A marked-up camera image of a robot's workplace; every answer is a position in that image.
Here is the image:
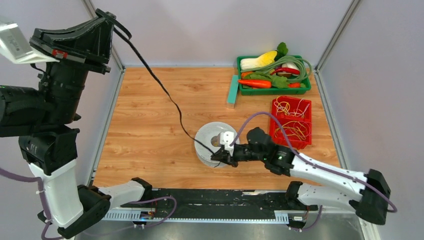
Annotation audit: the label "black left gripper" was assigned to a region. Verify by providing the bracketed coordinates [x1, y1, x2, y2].
[33, 10, 118, 121]

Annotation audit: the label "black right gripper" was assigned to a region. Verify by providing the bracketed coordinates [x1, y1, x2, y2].
[210, 143, 266, 169]

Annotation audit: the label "black ribbon cable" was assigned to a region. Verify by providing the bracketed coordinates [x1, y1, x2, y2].
[110, 18, 221, 169]

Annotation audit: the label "white perforated cable spool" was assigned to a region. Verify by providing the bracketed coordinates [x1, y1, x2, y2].
[194, 121, 237, 168]

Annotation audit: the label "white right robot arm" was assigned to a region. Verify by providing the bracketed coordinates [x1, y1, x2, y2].
[211, 127, 391, 226]

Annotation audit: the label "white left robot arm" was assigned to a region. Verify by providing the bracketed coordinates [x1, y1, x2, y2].
[0, 9, 153, 239]

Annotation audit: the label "teal rectangular box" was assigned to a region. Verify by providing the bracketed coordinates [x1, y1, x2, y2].
[226, 75, 239, 109]

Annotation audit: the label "green plastic vegetable tray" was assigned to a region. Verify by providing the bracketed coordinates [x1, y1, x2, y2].
[239, 76, 311, 96]

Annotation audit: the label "green toy lettuce leaf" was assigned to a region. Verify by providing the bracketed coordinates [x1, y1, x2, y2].
[241, 71, 289, 89]

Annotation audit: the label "green toy long beans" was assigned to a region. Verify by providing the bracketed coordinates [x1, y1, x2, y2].
[238, 55, 312, 83]

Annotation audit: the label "small orange toy carrot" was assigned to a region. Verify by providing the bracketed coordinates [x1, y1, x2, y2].
[288, 82, 302, 89]

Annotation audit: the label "toy napa cabbage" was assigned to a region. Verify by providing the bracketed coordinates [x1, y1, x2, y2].
[240, 50, 278, 71]

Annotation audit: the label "red toy chili pepper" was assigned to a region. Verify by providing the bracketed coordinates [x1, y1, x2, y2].
[271, 67, 300, 75]

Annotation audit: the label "white toy mushroom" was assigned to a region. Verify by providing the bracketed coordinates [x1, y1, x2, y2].
[277, 62, 300, 78]

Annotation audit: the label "green toy leafy sprig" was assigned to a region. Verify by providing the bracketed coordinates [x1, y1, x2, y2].
[274, 42, 289, 62]

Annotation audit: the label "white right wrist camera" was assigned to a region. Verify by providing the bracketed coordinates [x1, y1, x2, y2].
[219, 131, 236, 156]

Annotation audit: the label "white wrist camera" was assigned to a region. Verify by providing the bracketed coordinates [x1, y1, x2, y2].
[0, 16, 59, 64]
[219, 131, 236, 156]

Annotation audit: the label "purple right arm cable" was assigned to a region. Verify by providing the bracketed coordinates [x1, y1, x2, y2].
[228, 111, 398, 232]

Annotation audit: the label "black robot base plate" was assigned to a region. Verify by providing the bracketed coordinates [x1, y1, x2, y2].
[125, 188, 319, 223]

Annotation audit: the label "yellow thin wires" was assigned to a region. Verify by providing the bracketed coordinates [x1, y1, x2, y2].
[273, 96, 312, 143]

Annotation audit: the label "red plastic cable bin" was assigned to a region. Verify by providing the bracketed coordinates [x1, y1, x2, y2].
[268, 96, 312, 150]

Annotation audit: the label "white thin wires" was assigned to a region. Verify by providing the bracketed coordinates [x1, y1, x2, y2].
[274, 97, 311, 119]

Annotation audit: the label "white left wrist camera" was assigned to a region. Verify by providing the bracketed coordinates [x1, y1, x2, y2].
[0, 16, 59, 64]

